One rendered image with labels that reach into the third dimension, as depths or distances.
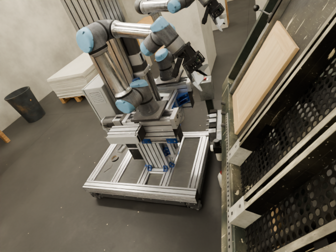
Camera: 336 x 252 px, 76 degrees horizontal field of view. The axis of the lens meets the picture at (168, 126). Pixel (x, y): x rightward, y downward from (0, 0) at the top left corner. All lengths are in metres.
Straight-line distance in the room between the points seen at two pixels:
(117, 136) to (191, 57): 0.87
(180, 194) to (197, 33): 2.71
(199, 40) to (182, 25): 0.36
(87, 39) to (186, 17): 2.76
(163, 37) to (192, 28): 2.92
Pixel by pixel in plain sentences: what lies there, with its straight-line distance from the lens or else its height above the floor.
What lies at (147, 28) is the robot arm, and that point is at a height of 1.59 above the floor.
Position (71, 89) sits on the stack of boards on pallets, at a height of 0.33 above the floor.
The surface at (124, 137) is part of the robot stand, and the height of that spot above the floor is 0.94.
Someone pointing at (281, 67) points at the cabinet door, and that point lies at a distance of 1.18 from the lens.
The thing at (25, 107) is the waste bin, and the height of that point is 0.38.
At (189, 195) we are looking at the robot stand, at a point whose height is 0.23.
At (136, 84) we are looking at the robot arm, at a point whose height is 1.27.
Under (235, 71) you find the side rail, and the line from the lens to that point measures 1.95.
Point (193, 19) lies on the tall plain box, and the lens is 3.85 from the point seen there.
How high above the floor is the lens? 1.81
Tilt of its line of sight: 35 degrees down
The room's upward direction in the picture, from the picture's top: 21 degrees counter-clockwise
